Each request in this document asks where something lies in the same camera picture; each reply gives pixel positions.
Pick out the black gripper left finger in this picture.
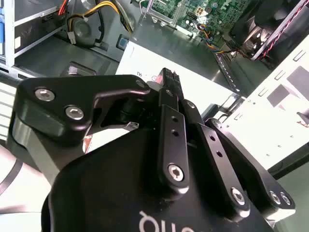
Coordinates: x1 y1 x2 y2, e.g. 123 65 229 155
6 68 191 196

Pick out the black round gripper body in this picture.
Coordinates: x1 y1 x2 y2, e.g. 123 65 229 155
40 125 277 232

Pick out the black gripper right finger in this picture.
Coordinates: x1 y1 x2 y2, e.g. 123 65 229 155
173 70 297 222

